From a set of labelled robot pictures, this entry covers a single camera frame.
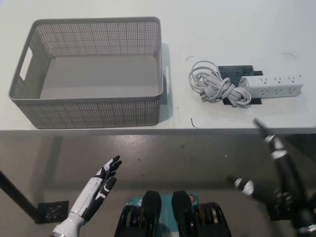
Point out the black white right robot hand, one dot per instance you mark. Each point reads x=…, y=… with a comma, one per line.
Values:
x=284, y=168

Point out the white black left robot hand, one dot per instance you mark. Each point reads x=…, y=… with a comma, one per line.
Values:
x=98, y=187

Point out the black tape floor patch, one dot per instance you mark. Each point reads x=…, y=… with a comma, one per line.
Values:
x=272, y=213
x=53, y=211

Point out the black table leg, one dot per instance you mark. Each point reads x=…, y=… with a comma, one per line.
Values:
x=17, y=195

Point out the grey perforated plastic basket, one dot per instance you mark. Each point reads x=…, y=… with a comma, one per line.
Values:
x=98, y=79

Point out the black tape patch on table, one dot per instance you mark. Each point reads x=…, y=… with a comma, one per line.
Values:
x=232, y=71

